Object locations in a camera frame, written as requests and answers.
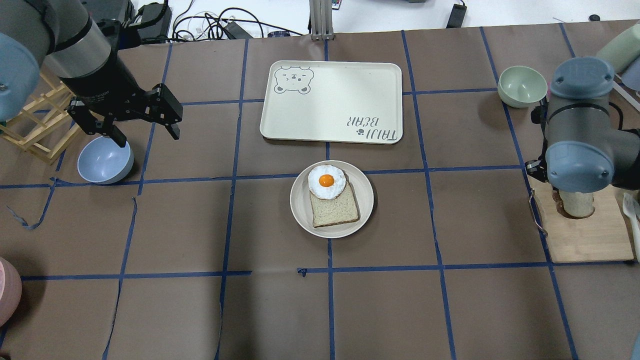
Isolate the white spoon lower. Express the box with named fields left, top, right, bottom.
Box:
left=622, top=193, right=640, bottom=262

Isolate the cream round plate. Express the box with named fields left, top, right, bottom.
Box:
left=289, top=161, right=375, bottom=239

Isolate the black computer box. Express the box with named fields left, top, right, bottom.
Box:
left=95, top=0, right=173, bottom=46

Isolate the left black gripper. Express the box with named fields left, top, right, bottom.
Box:
left=67, top=83, right=183, bottom=148

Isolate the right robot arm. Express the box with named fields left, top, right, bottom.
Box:
left=525, top=56, right=640, bottom=194

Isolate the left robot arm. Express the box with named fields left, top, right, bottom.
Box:
left=0, top=0, right=183, bottom=148

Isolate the pink bowl with ice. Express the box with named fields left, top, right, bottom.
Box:
left=0, top=257, right=22, bottom=326

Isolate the bamboo cutting board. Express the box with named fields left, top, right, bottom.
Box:
left=529, top=178, right=635, bottom=264

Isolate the wooden mug rack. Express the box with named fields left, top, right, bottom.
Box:
left=1, top=68, right=82, bottom=165

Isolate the aluminium frame post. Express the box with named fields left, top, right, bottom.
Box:
left=309, top=0, right=335, bottom=41

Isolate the cream bear tray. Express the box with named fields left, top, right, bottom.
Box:
left=259, top=60, right=403, bottom=145

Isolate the green bowl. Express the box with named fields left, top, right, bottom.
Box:
left=497, top=65, right=548, bottom=109

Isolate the bread slice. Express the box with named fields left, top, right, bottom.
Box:
left=551, top=187, right=595, bottom=219
left=310, top=182, right=361, bottom=228

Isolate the green cup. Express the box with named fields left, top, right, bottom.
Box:
left=595, top=23, right=640, bottom=74

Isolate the fried egg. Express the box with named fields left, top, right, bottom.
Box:
left=307, top=164, right=347, bottom=200

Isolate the blue bowl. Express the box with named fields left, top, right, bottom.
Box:
left=77, top=137, right=135, bottom=185

